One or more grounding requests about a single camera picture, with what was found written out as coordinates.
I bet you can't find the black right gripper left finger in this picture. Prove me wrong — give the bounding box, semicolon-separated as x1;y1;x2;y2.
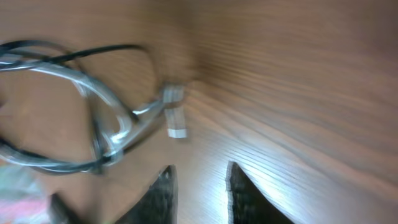
115;165;178;224

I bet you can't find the black USB cable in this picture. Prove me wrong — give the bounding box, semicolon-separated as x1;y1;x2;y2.
0;39;162;175

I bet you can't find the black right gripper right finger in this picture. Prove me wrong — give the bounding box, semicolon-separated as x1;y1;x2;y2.
226;161;293;224

